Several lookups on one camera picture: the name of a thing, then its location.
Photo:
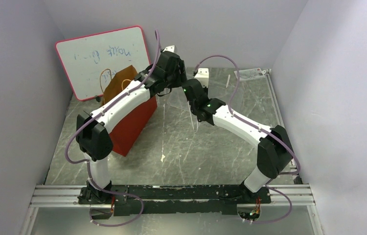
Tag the red paper bag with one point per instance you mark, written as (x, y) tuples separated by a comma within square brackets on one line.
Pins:
[(131, 114)]

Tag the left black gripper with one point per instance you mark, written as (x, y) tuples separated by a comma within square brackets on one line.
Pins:
[(182, 76)]

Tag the white handled metal tongs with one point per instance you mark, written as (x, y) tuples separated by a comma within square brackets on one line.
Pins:
[(193, 119)]

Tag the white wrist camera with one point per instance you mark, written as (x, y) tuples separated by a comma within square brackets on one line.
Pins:
[(202, 75), (171, 48)]

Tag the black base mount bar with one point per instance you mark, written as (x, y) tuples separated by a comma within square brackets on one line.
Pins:
[(146, 199)]

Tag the red framed whiteboard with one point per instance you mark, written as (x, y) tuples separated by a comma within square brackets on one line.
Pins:
[(91, 61)]

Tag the white marker pen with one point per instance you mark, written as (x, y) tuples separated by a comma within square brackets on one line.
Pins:
[(228, 79)]

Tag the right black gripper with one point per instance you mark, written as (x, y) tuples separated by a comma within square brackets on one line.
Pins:
[(195, 89)]

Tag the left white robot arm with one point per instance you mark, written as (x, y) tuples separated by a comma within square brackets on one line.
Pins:
[(93, 130)]

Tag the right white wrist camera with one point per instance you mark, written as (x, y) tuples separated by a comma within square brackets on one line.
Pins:
[(202, 75)]

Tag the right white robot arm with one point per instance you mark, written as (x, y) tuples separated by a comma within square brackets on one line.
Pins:
[(274, 150)]

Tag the small white card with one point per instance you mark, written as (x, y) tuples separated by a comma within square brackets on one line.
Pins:
[(250, 74)]

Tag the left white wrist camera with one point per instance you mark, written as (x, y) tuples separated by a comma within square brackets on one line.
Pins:
[(171, 48)]

